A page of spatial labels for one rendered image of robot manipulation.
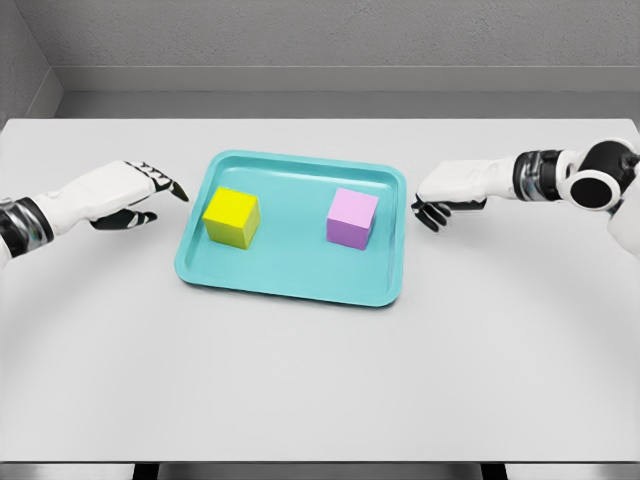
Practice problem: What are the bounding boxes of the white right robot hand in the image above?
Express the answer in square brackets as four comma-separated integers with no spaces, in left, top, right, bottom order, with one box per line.
[410,158,489,233]

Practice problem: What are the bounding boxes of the yellow cube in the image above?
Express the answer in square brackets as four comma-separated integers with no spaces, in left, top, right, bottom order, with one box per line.
[202,187,262,250]

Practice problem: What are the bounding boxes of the teal rectangular tray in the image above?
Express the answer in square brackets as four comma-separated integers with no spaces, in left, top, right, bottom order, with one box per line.
[174,149,407,308]

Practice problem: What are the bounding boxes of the pink cube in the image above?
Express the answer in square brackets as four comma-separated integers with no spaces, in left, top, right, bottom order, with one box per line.
[326,187,380,250]

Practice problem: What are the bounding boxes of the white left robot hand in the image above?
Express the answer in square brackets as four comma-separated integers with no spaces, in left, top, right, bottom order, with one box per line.
[67,160,191,231]

